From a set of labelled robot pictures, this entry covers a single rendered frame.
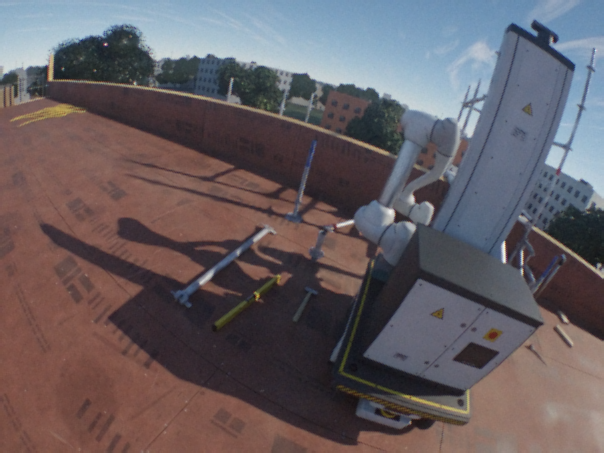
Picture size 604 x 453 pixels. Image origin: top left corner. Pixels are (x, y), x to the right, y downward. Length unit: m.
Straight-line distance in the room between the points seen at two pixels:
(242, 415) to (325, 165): 2.69
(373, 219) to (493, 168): 0.67
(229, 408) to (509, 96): 1.74
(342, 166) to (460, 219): 2.09
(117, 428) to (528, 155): 2.04
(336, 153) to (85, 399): 3.07
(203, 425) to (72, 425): 0.62
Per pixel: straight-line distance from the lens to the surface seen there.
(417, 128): 1.36
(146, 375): 1.36
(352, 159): 3.02
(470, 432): 1.77
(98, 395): 1.39
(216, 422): 1.25
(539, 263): 3.73
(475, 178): 1.15
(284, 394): 1.32
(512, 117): 1.18
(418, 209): 1.63
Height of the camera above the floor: 1.21
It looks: 31 degrees down
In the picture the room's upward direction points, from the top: 16 degrees clockwise
